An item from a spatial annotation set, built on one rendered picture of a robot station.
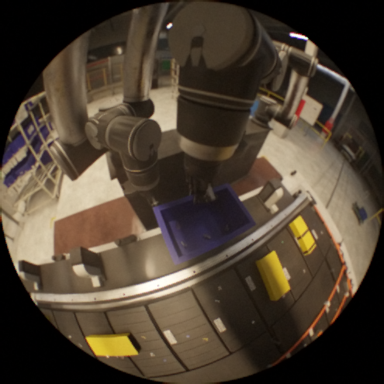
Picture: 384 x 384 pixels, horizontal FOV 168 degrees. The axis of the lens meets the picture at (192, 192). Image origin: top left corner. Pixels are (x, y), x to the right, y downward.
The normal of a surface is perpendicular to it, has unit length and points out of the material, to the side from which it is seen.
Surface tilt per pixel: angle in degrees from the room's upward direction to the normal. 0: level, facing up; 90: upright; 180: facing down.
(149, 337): 0
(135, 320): 0
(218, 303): 0
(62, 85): 109
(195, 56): 96
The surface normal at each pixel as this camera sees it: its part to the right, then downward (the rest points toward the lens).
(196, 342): 0.10, -0.58
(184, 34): -0.66, 0.57
